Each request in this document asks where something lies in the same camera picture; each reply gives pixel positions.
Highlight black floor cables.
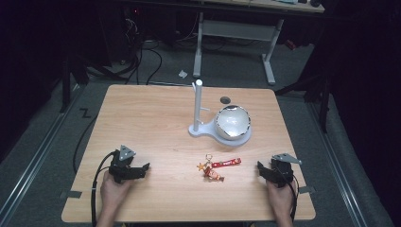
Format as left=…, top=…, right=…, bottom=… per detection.
left=113, top=12, right=202, bottom=86

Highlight white bowl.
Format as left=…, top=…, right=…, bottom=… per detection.
left=214, top=104, right=253, bottom=141

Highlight black stand legs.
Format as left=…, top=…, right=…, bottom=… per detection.
left=273, top=72, right=335, bottom=134
left=58, top=53, right=127, bottom=114

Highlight figurine keychain with star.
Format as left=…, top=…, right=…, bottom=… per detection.
left=196, top=153, right=226, bottom=183

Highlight person's left hand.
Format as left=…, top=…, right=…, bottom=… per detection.
left=99, top=171, right=134, bottom=216

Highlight white stand with pole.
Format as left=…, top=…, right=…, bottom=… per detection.
left=187, top=79, right=253, bottom=148

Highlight person's right hand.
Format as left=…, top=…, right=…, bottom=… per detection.
left=266, top=179, right=298, bottom=219

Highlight metal floor rail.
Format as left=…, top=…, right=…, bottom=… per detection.
left=0, top=82, right=83, bottom=221
left=306, top=100, right=370, bottom=227

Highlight grey metal frame desk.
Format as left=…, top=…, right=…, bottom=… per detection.
left=191, top=0, right=326, bottom=87

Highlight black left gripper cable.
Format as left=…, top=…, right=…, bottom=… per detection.
left=90, top=150, right=118, bottom=227

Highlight grey tape piece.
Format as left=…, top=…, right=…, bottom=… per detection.
left=59, top=189, right=83, bottom=201
left=298, top=185, right=317, bottom=195

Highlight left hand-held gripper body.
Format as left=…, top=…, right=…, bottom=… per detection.
left=108, top=145, right=138, bottom=184

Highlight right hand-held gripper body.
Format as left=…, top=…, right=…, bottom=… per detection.
left=270, top=152, right=303, bottom=189

